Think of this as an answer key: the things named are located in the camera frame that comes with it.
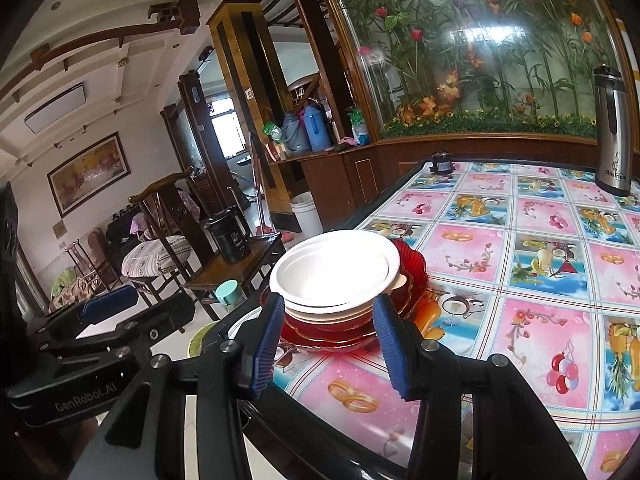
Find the black dining table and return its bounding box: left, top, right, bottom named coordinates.
left=212, top=157, right=640, bottom=480

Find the wooden armchair striped cushion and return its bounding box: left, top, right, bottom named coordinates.
left=122, top=166, right=201, bottom=306

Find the red mop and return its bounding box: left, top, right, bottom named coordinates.
left=247, top=132, right=301, bottom=241

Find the grey blue thermos flask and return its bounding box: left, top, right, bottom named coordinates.
left=281, top=112, right=308, bottom=157

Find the green basin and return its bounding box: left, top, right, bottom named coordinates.
left=187, top=322, right=221, bottom=361

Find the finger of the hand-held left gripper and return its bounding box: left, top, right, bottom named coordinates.
left=39, top=294, right=197, bottom=362
left=25, top=284, right=140, bottom=341

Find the rectangular ceiling light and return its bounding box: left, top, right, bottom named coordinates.
left=24, top=84, right=87, bottom=135

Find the brown wooden cabinet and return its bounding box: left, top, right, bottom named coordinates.
left=267, top=132, right=601, bottom=233

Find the steel thermos jug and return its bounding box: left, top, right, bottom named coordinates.
left=592, top=64, right=636, bottom=198

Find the cream plastic bowl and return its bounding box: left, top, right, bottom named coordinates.
left=287, top=272, right=408, bottom=328
left=290, top=280, right=401, bottom=334

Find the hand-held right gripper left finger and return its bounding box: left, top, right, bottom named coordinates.
left=65, top=292, right=287, bottom=480

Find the teal cup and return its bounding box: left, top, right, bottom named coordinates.
left=215, top=280, right=248, bottom=308

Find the black kettle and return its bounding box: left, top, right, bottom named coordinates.
left=204, top=206, right=252, bottom=265

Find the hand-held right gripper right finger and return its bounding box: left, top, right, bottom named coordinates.
left=371, top=292, right=588, bottom=480

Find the fruit print plastic tablecloth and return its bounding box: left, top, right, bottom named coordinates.
left=227, top=160, right=640, bottom=476

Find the framed wall painting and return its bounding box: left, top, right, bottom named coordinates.
left=46, top=131, right=132, bottom=218

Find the white plastic bucket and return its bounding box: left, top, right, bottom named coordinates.
left=289, top=191, right=323, bottom=238

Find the small black round device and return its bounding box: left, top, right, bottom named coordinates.
left=430, top=151, right=455, bottom=176

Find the white plastic bowl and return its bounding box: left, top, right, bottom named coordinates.
left=269, top=230, right=401, bottom=308
left=282, top=265, right=403, bottom=317

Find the brown wooden stool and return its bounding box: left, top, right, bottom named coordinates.
left=182, top=232, right=286, bottom=321

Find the green white plastic bag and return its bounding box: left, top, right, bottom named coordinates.
left=348, top=108, right=371, bottom=145

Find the glass artificial flower display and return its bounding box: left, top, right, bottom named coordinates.
left=320, top=0, right=626, bottom=138

